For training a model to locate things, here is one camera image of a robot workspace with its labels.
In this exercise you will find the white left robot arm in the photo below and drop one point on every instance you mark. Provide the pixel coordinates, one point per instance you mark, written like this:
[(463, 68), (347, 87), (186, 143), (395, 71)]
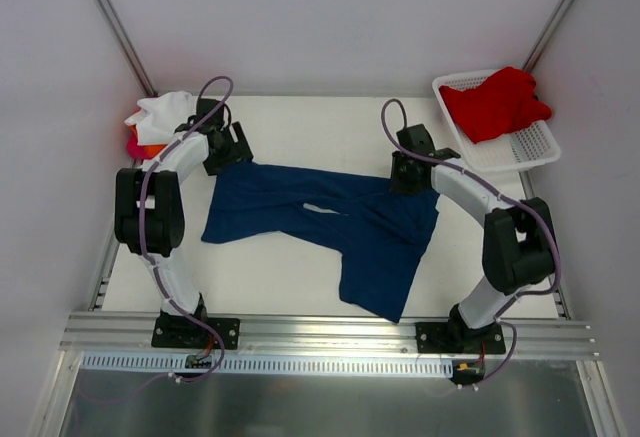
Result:
[(149, 213)]

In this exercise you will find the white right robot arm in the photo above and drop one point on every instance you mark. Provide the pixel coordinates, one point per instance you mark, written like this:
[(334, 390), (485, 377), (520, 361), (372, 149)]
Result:
[(517, 250)]

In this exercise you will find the blue cartoon print t-shirt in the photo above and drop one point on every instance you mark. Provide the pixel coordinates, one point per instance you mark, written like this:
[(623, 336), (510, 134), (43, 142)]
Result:
[(381, 236)]

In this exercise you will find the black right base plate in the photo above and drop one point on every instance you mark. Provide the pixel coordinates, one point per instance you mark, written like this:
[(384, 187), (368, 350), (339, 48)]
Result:
[(448, 337)]

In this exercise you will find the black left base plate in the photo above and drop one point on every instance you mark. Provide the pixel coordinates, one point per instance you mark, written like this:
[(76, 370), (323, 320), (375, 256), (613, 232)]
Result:
[(178, 332)]

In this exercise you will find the pink folded t-shirt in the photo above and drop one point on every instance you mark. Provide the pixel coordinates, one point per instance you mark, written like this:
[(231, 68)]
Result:
[(135, 150)]

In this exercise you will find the white slotted cable duct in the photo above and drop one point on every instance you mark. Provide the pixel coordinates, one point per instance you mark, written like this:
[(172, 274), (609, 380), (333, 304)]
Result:
[(269, 365)]

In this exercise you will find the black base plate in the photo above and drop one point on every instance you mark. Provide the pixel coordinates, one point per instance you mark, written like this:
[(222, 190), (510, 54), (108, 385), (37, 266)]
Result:
[(178, 332), (448, 337)]

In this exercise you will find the white perforated plastic basket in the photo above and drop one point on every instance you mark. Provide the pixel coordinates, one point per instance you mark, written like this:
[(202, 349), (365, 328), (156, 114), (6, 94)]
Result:
[(520, 151)]

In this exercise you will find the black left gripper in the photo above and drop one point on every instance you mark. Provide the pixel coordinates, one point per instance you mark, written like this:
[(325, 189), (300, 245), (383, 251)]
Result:
[(232, 155)]

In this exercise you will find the aluminium mounting rail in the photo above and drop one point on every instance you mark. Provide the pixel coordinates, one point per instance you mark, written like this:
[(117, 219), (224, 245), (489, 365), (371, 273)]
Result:
[(529, 339)]

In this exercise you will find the red t-shirt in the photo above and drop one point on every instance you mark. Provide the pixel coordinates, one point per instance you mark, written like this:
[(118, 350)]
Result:
[(504, 103)]

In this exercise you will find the orange folded t-shirt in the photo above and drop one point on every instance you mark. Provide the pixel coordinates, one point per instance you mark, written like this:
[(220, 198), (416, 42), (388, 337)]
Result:
[(153, 150)]

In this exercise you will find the aluminium frame post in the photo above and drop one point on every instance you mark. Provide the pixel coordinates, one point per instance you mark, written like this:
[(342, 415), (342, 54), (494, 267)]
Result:
[(548, 32), (114, 23)]

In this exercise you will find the left aluminium frame post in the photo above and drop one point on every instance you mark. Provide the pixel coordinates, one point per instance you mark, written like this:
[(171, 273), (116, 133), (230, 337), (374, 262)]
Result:
[(114, 23)]

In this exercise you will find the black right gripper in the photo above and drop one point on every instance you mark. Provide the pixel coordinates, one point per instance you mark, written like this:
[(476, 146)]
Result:
[(409, 183)]

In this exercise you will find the right aluminium frame post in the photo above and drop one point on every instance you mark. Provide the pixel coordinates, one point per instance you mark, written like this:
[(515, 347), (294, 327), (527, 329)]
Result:
[(548, 32)]

